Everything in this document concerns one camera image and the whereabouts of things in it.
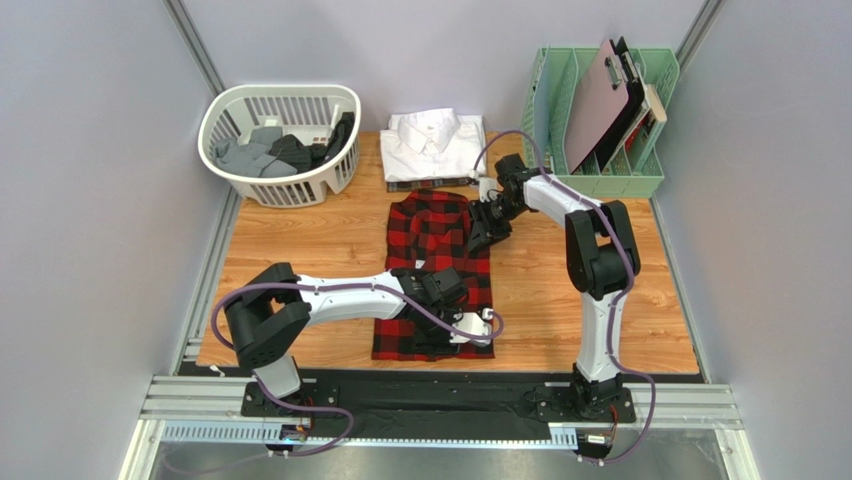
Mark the green file organizer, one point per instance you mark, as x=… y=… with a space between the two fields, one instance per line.
x=548 y=103

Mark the folded tartan shirt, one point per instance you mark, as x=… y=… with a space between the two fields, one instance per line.
x=430 y=184

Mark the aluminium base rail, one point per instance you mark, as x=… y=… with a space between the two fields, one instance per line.
x=189 y=427

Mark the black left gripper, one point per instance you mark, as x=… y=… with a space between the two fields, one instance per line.
x=432 y=348

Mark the pink clipboard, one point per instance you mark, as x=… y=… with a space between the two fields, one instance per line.
x=593 y=109

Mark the black shirt in basket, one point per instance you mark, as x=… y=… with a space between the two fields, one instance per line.
x=297 y=158

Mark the grey shirt in basket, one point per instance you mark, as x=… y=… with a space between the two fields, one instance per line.
x=253 y=159

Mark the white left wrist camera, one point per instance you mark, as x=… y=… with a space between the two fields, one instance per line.
x=472 y=323

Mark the red book in organizer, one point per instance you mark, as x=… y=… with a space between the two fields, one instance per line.
x=642 y=129

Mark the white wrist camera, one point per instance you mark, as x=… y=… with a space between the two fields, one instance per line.
x=487 y=187
x=472 y=323

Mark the red black plaid shirt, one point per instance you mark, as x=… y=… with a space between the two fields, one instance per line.
x=429 y=230

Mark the white laundry basket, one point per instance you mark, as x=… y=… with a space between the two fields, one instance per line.
x=309 y=112

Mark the folded white shirt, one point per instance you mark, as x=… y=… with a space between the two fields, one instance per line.
x=432 y=144

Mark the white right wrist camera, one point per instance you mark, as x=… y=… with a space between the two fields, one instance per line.
x=487 y=187

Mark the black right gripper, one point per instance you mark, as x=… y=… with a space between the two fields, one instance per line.
x=481 y=222

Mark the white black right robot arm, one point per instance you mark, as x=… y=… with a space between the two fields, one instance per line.
x=601 y=257

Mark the black clipboard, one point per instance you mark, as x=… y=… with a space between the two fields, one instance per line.
x=632 y=95

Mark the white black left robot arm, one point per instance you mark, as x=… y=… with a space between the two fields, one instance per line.
x=265 y=317

